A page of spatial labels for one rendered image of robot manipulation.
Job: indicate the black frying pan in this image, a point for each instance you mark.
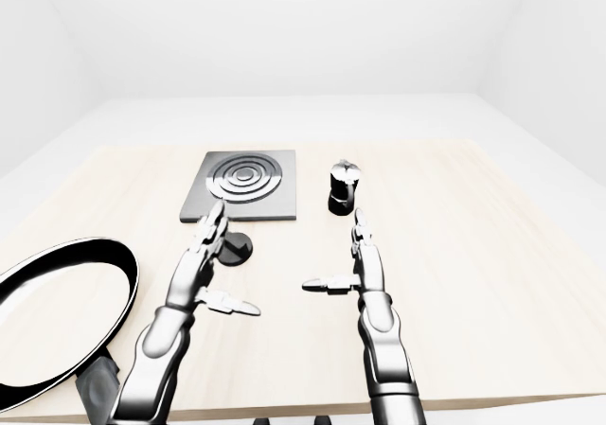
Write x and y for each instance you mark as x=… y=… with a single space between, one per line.
x=66 y=311

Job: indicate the round black stove knob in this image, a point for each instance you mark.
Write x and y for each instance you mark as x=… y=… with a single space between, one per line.
x=237 y=247

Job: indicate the black silver moka pot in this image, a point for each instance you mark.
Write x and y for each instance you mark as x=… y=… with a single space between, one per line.
x=342 y=188

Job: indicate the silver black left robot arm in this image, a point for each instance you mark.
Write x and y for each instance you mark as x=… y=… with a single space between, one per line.
x=154 y=363

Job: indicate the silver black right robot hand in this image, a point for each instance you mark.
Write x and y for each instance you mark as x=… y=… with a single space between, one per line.
x=369 y=266

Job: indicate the small dark shape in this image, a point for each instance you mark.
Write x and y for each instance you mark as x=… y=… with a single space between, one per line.
x=323 y=420
x=261 y=421

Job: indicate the flat dark stove plate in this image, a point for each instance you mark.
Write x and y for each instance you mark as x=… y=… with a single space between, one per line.
x=246 y=183

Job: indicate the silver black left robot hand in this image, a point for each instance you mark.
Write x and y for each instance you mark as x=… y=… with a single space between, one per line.
x=189 y=273

